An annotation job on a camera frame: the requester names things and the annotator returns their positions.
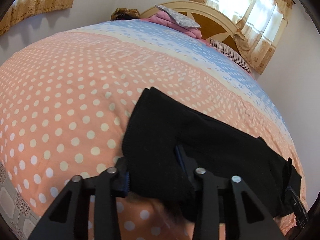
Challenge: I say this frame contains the black pants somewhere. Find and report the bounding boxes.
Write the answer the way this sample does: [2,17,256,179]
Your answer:
[122,87,302,223]

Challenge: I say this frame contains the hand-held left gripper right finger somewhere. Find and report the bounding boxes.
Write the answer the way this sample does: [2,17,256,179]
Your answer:
[174,144,287,240]

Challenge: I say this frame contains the brown patterned bag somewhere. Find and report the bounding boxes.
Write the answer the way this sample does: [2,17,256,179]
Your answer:
[110,7,141,21]

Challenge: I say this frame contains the grey floral pillow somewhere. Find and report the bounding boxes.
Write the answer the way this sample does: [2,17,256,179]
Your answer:
[154,4,201,28]

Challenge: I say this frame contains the pink folded blanket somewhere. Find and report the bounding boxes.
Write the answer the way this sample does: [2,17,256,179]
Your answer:
[140,10,202,39]

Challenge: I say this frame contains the striped pillow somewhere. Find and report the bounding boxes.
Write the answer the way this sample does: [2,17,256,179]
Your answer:
[210,39,252,73]

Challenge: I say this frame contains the cream wooden headboard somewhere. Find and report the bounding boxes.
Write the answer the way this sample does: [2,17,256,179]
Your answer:
[140,1,242,53]

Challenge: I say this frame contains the polka dot quilt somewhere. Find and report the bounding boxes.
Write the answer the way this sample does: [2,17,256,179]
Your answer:
[0,19,307,240]

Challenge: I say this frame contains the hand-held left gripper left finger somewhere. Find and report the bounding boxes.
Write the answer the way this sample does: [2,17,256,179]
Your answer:
[29,157,130,240]

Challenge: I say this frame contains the beige floral window curtain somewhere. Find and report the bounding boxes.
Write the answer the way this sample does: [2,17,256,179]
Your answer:
[189,0,294,75]

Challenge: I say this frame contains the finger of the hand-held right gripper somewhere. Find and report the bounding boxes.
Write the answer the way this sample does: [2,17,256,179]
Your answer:
[285,185,300,207]

